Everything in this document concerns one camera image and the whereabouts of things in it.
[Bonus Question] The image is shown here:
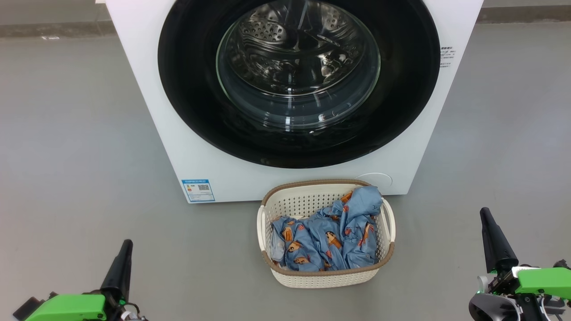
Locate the small printed text label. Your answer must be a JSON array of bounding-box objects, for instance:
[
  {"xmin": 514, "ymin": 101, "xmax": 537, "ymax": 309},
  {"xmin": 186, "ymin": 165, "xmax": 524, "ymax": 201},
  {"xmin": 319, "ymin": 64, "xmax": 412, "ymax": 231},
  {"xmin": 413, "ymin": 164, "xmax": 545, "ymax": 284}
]
[{"xmin": 439, "ymin": 46, "xmax": 456, "ymax": 68}]

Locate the cream perforated laundry basket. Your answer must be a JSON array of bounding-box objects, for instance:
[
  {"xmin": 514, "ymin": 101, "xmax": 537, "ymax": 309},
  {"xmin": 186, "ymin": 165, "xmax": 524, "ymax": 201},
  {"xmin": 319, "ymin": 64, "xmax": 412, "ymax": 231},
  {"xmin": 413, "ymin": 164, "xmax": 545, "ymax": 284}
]
[{"xmin": 257, "ymin": 179, "xmax": 396, "ymax": 289}]

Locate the stainless steel washing machine drum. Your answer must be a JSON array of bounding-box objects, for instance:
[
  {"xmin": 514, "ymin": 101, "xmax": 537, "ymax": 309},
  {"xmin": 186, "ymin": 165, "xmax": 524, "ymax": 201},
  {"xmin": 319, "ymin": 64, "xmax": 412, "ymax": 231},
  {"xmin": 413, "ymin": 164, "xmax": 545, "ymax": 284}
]
[{"xmin": 216, "ymin": 0, "xmax": 381, "ymax": 130}]

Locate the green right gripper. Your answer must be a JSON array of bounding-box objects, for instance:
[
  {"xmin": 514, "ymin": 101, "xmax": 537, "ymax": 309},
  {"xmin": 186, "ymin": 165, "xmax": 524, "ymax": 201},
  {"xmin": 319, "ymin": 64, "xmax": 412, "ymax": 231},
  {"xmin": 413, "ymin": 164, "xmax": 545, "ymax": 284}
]
[{"xmin": 480, "ymin": 207, "xmax": 571, "ymax": 321}]

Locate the white front-load washing machine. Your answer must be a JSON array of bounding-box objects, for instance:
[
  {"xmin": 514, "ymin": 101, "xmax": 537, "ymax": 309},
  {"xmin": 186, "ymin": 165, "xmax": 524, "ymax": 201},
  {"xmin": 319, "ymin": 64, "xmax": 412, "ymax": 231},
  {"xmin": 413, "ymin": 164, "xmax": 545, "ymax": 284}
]
[{"xmin": 106, "ymin": 0, "xmax": 484, "ymax": 204}]

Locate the black round washer door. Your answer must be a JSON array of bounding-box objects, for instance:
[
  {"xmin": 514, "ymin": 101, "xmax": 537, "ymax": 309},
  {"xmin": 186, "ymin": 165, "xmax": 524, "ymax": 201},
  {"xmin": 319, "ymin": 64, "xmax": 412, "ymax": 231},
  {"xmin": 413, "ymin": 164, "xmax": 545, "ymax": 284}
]
[{"xmin": 157, "ymin": 0, "xmax": 441, "ymax": 169}]

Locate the white round filter access cover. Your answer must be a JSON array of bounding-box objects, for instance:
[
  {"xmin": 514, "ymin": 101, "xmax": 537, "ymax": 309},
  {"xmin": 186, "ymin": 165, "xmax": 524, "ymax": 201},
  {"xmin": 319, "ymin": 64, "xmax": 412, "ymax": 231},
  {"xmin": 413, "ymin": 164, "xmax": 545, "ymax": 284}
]
[{"xmin": 357, "ymin": 173, "xmax": 393, "ymax": 189}]

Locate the blue energy label sticker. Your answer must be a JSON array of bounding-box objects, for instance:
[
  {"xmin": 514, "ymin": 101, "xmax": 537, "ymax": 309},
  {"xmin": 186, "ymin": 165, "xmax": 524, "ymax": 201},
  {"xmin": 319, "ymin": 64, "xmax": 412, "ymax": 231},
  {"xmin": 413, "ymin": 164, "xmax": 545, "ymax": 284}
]
[{"xmin": 182, "ymin": 179, "xmax": 215, "ymax": 203}]

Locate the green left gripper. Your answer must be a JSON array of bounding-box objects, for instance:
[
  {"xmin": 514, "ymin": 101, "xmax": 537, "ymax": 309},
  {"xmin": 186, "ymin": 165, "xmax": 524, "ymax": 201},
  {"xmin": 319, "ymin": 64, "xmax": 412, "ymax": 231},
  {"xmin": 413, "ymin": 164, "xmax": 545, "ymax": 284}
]
[{"xmin": 12, "ymin": 239, "xmax": 148, "ymax": 321}]

